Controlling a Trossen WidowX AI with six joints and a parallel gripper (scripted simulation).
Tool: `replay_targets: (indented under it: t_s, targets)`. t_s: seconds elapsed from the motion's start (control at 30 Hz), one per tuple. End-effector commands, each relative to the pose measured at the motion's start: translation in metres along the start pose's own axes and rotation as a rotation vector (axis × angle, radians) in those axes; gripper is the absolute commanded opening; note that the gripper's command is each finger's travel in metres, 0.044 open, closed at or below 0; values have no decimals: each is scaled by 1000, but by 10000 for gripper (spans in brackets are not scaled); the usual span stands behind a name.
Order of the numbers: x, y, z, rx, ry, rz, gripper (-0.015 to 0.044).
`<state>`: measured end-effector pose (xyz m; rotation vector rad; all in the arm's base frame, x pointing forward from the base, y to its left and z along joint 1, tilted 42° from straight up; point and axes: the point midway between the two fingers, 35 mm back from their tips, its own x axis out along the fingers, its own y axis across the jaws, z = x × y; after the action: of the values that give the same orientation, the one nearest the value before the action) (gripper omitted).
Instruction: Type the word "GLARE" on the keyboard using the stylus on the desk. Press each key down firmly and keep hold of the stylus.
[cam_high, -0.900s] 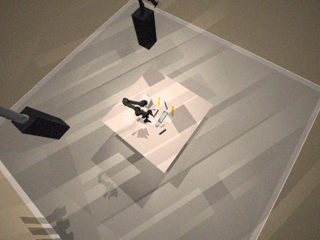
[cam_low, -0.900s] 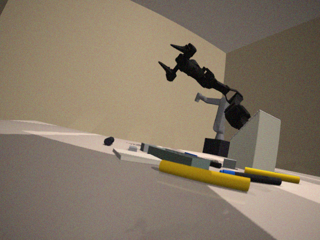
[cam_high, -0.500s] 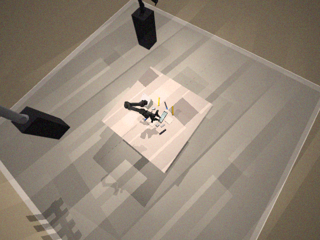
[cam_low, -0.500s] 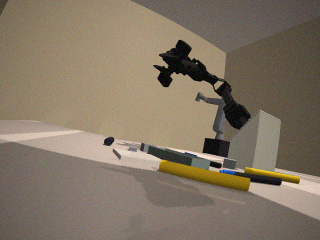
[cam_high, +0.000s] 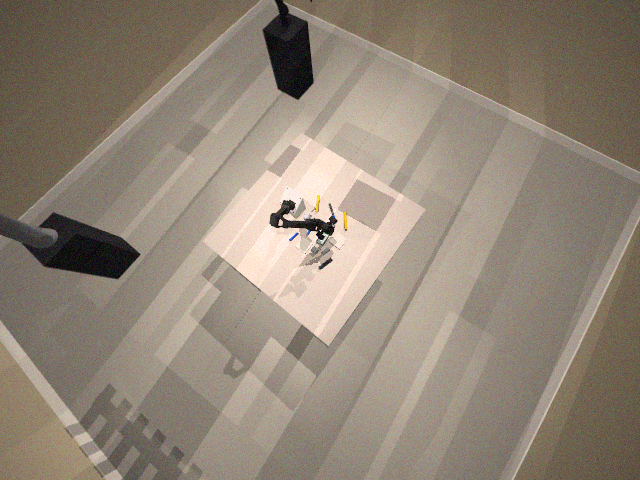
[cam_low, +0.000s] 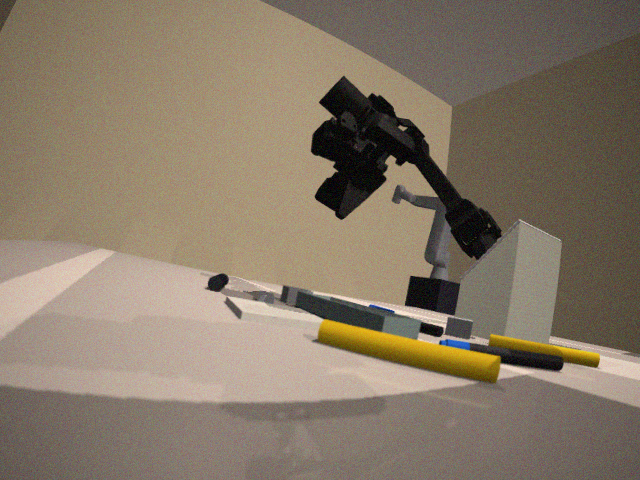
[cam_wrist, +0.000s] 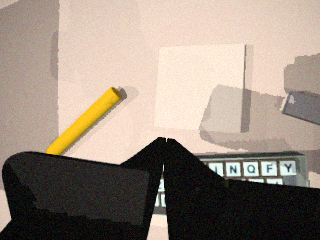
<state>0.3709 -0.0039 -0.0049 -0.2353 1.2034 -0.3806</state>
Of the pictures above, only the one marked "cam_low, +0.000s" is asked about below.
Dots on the keyboard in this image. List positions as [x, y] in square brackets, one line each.
[361, 316]

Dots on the yellow cylinder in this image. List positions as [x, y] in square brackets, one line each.
[568, 355]
[436, 357]

